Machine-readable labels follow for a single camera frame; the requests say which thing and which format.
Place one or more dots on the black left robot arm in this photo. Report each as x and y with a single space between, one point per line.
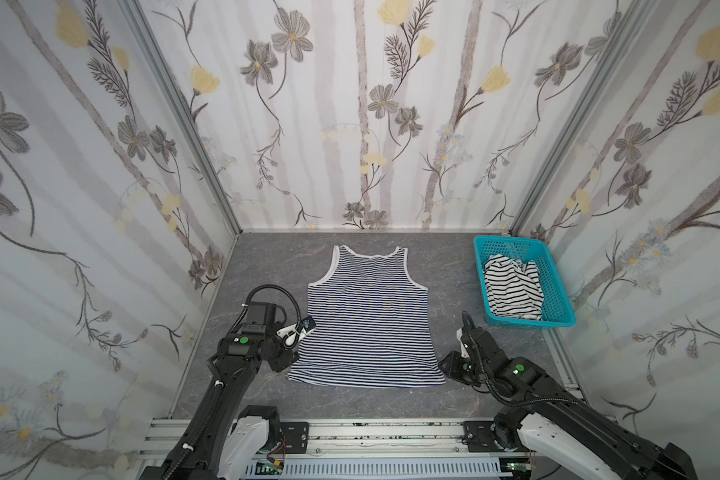
222 438

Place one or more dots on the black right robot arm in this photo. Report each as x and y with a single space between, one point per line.
541 416

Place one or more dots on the aluminium mounting rail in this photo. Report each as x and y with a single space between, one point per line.
343 438

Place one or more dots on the teal plastic basket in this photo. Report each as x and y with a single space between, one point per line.
548 307

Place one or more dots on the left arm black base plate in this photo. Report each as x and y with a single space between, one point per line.
293 438

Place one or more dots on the white slotted cable duct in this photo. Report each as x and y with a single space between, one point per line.
380 468

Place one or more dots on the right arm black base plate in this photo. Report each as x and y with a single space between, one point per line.
479 437

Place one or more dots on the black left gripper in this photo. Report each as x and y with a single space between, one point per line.
282 357

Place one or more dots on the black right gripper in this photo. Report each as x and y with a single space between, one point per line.
456 365

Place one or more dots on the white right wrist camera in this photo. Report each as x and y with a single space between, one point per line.
463 348

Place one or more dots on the black white striped tank top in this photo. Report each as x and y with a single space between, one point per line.
513 288

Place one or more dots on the blue white striped tank top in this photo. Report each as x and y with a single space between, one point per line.
371 326

